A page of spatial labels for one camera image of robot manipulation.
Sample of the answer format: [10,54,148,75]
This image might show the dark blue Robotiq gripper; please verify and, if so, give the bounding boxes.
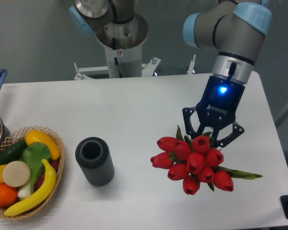
[182,76,245,148]

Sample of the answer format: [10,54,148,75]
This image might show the red tulip bouquet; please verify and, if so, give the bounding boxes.
[150,126,262,195]

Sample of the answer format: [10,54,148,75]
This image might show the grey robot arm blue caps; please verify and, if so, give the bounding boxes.
[69,0,272,147]

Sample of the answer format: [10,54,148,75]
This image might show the grey ribbed cylindrical vase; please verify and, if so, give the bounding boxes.
[75,137,115,186]

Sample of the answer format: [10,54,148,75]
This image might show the red vegetable under banana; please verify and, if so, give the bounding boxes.
[35,159,60,190]

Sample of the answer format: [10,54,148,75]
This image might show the yellow bell pepper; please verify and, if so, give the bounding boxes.
[25,129,60,160]

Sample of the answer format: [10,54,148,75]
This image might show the green bok choy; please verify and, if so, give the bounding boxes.
[18,142,51,200]

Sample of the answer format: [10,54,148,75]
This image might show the yellow banana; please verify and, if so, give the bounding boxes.
[3,159,57,217]

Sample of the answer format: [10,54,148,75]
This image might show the dark green cucumber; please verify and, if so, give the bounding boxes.
[0,139,27,165]

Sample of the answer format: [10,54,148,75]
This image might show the beige round radish slice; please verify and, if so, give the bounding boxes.
[2,161,31,187]

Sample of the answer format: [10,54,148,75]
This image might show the orange fruit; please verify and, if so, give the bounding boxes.
[0,184,18,207]

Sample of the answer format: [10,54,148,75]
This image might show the woven wicker basket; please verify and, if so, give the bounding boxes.
[0,126,65,220]

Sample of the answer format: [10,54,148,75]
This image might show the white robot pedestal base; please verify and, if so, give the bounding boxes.
[74,13,161,80]

